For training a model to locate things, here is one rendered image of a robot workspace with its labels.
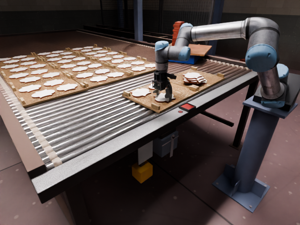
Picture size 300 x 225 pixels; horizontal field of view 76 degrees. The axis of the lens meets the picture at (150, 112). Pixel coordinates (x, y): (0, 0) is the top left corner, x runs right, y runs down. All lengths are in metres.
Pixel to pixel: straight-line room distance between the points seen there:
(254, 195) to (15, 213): 2.02
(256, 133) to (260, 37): 0.84
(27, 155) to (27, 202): 1.19
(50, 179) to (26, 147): 0.20
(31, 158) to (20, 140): 0.15
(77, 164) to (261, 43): 0.89
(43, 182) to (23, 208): 1.23
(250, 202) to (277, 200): 0.25
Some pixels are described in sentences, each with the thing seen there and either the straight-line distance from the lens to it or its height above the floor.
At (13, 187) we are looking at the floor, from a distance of 2.27.
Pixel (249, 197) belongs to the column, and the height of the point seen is 0.01.
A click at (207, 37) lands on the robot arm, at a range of 1.10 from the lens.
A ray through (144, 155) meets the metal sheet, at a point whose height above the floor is 0.78.
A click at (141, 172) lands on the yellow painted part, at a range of 1.06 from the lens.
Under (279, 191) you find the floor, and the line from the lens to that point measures 2.21.
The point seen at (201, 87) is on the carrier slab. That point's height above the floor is 0.94.
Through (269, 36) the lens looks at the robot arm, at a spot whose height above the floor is 1.36.
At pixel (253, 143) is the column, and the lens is 1.67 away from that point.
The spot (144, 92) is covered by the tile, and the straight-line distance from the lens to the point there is 1.32.
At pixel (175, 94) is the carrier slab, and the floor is 0.94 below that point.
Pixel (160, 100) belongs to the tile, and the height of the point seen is 0.95.
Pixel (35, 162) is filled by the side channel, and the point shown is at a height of 0.95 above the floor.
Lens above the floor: 1.48
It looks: 30 degrees down
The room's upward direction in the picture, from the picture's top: straight up
